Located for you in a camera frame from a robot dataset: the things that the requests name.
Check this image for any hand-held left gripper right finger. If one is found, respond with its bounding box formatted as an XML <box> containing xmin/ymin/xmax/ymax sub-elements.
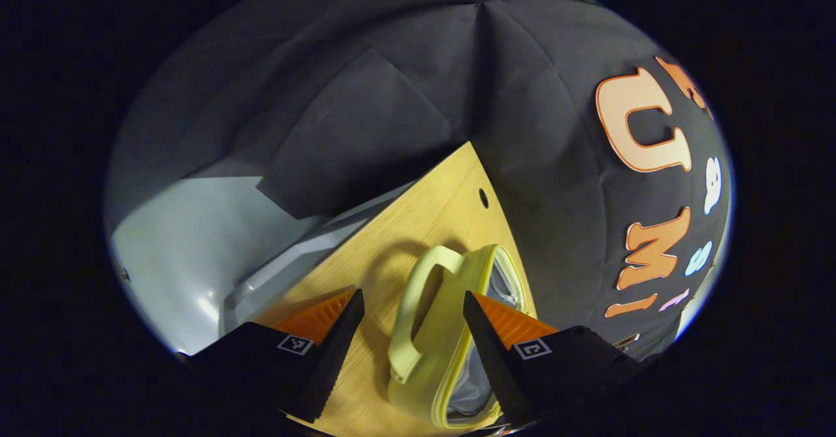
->
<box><xmin>463</xmin><ymin>291</ymin><xmax>645</xmax><ymax>431</ymax></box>

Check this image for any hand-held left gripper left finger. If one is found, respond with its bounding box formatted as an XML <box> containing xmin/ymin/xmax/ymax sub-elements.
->
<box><xmin>175</xmin><ymin>287</ymin><xmax>366</xmax><ymax>425</ymax></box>

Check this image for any pale yellow suitcase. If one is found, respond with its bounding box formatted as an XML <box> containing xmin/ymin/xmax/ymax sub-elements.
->
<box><xmin>387</xmin><ymin>244</ymin><xmax>527</xmax><ymax>430</ymax></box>

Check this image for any black backdrop cloth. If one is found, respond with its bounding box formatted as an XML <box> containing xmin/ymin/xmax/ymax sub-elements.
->
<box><xmin>104</xmin><ymin>0</ymin><xmax>735</xmax><ymax>359</ymax></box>

